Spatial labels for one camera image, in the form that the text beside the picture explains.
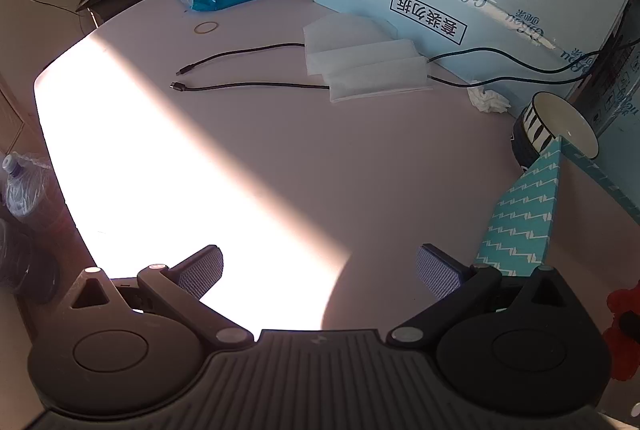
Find teal patterned gift box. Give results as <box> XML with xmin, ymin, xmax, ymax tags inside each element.
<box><xmin>474</xmin><ymin>136</ymin><xmax>639</xmax><ymax>277</ymax></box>

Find red flower object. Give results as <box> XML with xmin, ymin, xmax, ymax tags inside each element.
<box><xmin>603</xmin><ymin>285</ymin><xmax>639</xmax><ymax>381</ymax></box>

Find crumpled white tissue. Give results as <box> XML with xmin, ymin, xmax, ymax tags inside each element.
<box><xmin>468</xmin><ymin>87</ymin><xmax>511</xmax><ymax>113</ymax></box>

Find plastic water bottle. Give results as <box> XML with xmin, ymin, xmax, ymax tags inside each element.
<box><xmin>2</xmin><ymin>153</ymin><xmax>53</xmax><ymax>229</ymax></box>

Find black white striped bowl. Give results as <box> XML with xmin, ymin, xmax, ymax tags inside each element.
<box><xmin>511</xmin><ymin>92</ymin><xmax>600</xmax><ymax>171</ymax></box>

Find white foam packing sheets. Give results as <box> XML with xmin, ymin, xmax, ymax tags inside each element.
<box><xmin>303</xmin><ymin>14</ymin><xmax>430</xmax><ymax>102</ymax></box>

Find black usb cable lower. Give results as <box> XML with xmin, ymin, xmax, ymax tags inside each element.
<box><xmin>169</xmin><ymin>80</ymin><xmax>332</xmax><ymax>93</ymax></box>

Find black usb cable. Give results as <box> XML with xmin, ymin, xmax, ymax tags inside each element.
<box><xmin>176</xmin><ymin>42</ymin><xmax>307</xmax><ymax>77</ymax></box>
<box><xmin>169</xmin><ymin>80</ymin><xmax>332</xmax><ymax>93</ymax></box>

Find black usb cable upper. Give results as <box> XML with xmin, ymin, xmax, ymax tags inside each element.
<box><xmin>176</xmin><ymin>42</ymin><xmax>307</xmax><ymax>77</ymax></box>

